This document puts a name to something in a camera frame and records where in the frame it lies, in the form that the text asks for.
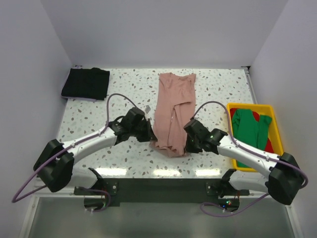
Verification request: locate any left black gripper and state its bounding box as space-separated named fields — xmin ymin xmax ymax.
xmin=130 ymin=119 xmax=157 ymax=142

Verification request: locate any red t-shirt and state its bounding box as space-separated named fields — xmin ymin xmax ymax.
xmin=229 ymin=108 xmax=277 ymax=153

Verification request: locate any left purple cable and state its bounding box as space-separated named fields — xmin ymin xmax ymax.
xmin=12 ymin=93 xmax=139 ymax=214

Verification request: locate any green t-shirt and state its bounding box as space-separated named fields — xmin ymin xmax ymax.
xmin=231 ymin=108 xmax=273 ymax=169

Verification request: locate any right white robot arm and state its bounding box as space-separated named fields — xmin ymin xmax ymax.
xmin=184 ymin=119 xmax=307 ymax=205

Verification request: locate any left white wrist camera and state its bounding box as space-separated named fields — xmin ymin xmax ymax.
xmin=145 ymin=105 xmax=151 ymax=113

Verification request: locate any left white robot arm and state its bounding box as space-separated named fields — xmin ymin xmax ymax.
xmin=33 ymin=107 xmax=157 ymax=194

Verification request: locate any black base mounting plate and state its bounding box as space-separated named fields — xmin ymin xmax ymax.
xmin=74 ymin=178 xmax=250 ymax=212

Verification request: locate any pink printed t-shirt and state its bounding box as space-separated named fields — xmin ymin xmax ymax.
xmin=151 ymin=73 xmax=196 ymax=157

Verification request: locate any folded black t-shirt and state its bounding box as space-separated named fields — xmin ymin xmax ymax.
xmin=61 ymin=67 xmax=110 ymax=101

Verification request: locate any yellow plastic bin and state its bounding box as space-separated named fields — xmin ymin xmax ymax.
xmin=226 ymin=103 xmax=284 ymax=172

